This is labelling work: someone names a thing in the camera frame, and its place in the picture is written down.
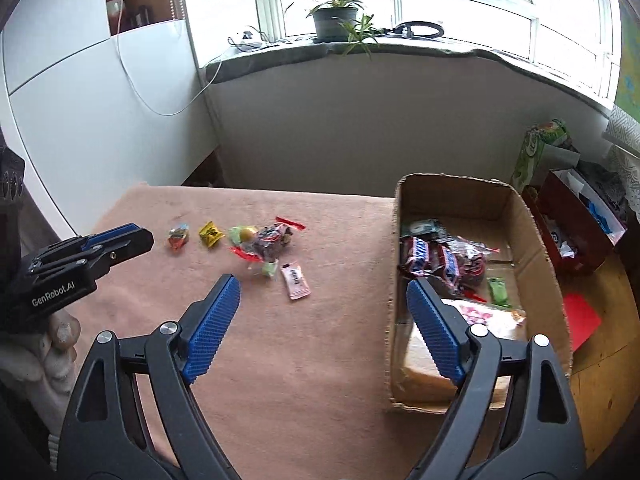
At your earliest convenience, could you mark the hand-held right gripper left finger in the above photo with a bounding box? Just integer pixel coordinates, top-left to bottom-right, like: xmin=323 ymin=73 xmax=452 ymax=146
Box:
xmin=57 ymin=274 xmax=242 ymax=480

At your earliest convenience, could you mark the large red box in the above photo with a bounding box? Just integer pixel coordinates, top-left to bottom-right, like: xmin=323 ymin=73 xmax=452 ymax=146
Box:
xmin=537 ymin=169 xmax=628 ymax=273

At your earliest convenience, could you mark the small pink packet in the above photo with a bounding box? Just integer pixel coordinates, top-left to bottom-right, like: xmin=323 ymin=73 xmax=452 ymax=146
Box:
xmin=281 ymin=261 xmax=311 ymax=301

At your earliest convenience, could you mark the green gift bag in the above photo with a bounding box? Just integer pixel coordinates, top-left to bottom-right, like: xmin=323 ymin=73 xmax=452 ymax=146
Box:
xmin=510 ymin=119 xmax=581 ymax=196

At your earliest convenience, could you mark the landscape scroll painting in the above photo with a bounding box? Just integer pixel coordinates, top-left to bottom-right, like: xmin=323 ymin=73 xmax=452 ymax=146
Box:
xmin=612 ymin=0 xmax=640 ymax=161

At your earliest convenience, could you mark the black ring light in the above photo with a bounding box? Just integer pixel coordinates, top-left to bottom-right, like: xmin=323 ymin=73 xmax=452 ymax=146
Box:
xmin=392 ymin=21 xmax=446 ymax=41

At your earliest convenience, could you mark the white cable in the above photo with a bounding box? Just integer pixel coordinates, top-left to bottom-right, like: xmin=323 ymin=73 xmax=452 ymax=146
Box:
xmin=116 ymin=35 xmax=223 ymax=117

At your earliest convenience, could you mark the white framed window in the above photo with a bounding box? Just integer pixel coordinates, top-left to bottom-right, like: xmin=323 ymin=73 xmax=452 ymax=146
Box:
xmin=230 ymin=0 xmax=623 ymax=106

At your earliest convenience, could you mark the yellow wrapped candy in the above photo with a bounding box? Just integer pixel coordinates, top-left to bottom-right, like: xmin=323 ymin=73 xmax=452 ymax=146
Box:
xmin=198 ymin=221 xmax=223 ymax=249

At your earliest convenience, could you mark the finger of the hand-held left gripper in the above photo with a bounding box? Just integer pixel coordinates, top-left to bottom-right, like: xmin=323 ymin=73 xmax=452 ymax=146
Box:
xmin=92 ymin=228 xmax=155 ymax=274
xmin=80 ymin=223 xmax=142 ymax=252

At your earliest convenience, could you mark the black cable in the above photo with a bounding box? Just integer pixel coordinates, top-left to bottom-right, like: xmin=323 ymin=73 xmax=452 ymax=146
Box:
xmin=227 ymin=25 xmax=281 ymax=54

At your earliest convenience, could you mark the orange candy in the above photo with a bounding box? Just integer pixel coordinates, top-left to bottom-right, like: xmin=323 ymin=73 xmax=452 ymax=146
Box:
xmin=167 ymin=224 xmax=192 ymax=253

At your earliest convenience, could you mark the green wrapped candy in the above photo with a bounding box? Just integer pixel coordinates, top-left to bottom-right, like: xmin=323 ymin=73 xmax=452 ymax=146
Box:
xmin=228 ymin=225 xmax=258 ymax=247

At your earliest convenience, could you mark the small red box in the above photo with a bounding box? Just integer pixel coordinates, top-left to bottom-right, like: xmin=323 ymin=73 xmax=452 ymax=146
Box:
xmin=542 ymin=220 xmax=586 ymax=273

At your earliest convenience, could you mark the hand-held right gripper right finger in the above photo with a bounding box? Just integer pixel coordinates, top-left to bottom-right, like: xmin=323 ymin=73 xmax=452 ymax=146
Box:
xmin=406 ymin=277 xmax=587 ymax=480

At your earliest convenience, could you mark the person's left hand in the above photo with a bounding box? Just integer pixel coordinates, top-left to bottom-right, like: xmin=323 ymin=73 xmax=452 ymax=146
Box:
xmin=0 ymin=311 xmax=82 ymax=427

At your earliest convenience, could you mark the white lace cloth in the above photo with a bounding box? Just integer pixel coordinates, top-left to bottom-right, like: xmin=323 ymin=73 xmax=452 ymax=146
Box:
xmin=607 ymin=145 xmax=640 ymax=211

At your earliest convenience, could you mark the white cabinet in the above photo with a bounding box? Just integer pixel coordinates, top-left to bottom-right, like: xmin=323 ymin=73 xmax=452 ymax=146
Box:
xmin=0 ymin=0 xmax=221 ymax=241

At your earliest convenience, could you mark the potted green plant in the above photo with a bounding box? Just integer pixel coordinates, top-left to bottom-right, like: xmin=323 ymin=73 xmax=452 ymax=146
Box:
xmin=282 ymin=0 xmax=401 ymax=58

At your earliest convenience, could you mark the bagged sliced bread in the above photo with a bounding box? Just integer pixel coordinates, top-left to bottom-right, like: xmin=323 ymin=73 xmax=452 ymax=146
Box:
xmin=402 ymin=299 xmax=528 ymax=403

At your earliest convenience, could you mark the cardboard box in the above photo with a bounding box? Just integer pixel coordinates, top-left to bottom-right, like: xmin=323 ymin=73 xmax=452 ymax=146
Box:
xmin=385 ymin=172 xmax=573 ymax=413

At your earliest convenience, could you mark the green packet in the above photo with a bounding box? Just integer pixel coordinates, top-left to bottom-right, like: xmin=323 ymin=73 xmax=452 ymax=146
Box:
xmin=487 ymin=277 xmax=512 ymax=308

